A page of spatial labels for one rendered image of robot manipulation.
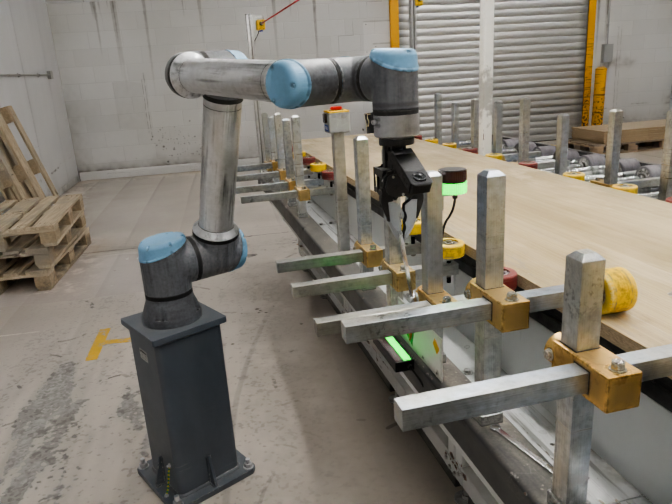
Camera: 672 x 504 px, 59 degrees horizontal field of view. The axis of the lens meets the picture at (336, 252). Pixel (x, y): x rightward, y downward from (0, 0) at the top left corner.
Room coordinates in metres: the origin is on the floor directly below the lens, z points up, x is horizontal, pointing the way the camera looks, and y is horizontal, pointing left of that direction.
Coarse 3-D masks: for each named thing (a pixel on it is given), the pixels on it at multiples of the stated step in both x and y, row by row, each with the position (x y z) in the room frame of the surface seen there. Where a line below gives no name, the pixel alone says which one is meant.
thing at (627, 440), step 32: (352, 192) 2.56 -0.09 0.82; (352, 224) 2.58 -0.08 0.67; (416, 256) 1.84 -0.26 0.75; (416, 288) 1.84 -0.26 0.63; (448, 288) 1.60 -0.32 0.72; (544, 320) 1.14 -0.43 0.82; (512, 352) 1.25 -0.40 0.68; (608, 416) 0.93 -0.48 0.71; (640, 416) 0.86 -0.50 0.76; (448, 448) 1.60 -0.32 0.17; (608, 448) 0.93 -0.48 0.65; (640, 448) 0.85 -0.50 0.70; (480, 480) 1.45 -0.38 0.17; (640, 480) 0.85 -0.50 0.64
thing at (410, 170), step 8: (392, 152) 1.15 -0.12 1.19; (400, 152) 1.15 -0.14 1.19; (408, 152) 1.16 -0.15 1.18; (392, 160) 1.15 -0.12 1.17; (400, 160) 1.13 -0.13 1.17; (408, 160) 1.13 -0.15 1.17; (416, 160) 1.14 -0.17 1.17; (400, 168) 1.11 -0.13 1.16; (408, 168) 1.11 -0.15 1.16; (416, 168) 1.11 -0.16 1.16; (424, 168) 1.12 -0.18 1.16; (400, 176) 1.11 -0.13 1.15; (408, 176) 1.09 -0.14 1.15; (416, 176) 1.08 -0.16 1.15; (424, 176) 1.09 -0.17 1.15; (408, 184) 1.08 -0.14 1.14; (416, 184) 1.07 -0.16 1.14; (424, 184) 1.07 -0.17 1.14; (408, 192) 1.08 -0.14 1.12; (416, 192) 1.08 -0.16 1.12; (424, 192) 1.08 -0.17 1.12
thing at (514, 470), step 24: (264, 192) 3.68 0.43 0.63; (288, 216) 2.82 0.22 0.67; (312, 240) 2.28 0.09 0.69; (432, 384) 1.12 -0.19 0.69; (456, 384) 1.10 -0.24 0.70; (456, 432) 1.00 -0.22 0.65; (480, 432) 0.92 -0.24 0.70; (480, 456) 0.91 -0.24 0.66; (504, 456) 0.85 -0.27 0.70; (504, 480) 0.83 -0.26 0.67; (528, 480) 0.79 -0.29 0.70
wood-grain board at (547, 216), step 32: (320, 160) 3.04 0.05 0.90; (352, 160) 2.97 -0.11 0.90; (448, 160) 2.79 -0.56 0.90; (480, 160) 2.73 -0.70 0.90; (512, 192) 2.01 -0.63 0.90; (544, 192) 1.98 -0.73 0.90; (576, 192) 1.95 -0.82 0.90; (608, 192) 1.92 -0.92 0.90; (448, 224) 1.64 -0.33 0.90; (512, 224) 1.60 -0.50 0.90; (544, 224) 1.58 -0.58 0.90; (576, 224) 1.56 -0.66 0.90; (608, 224) 1.54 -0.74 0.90; (640, 224) 1.52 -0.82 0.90; (512, 256) 1.32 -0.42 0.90; (544, 256) 1.31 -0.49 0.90; (608, 256) 1.28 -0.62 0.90; (640, 256) 1.26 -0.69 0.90; (640, 288) 1.08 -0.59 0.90; (608, 320) 0.94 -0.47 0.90; (640, 320) 0.93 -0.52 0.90
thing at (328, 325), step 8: (456, 296) 1.19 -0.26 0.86; (408, 304) 1.16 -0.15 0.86; (416, 304) 1.16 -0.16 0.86; (424, 304) 1.16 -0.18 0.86; (352, 312) 1.14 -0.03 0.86; (360, 312) 1.14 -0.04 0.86; (368, 312) 1.13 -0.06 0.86; (376, 312) 1.13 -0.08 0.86; (384, 312) 1.13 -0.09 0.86; (320, 320) 1.11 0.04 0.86; (328, 320) 1.11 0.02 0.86; (336, 320) 1.10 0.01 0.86; (320, 328) 1.09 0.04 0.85; (328, 328) 1.10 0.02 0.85; (336, 328) 1.10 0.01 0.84; (320, 336) 1.09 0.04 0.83
